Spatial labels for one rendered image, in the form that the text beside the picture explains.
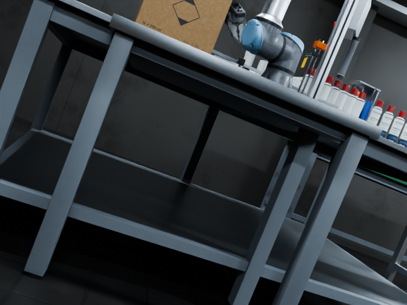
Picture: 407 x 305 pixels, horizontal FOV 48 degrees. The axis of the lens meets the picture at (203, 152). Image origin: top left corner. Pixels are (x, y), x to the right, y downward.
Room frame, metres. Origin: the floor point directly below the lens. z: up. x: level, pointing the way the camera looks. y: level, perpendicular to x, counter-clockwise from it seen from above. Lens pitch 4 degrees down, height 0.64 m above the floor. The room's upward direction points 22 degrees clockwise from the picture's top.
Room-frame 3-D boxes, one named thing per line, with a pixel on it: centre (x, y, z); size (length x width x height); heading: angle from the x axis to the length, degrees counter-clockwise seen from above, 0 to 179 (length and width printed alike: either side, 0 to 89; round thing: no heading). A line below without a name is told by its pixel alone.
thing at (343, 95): (2.35, -0.55, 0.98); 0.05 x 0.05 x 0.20
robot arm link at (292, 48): (1.85, -0.16, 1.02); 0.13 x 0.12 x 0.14; 122
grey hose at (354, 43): (2.22, -0.48, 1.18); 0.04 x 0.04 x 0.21
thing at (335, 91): (2.33, -0.50, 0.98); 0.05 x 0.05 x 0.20
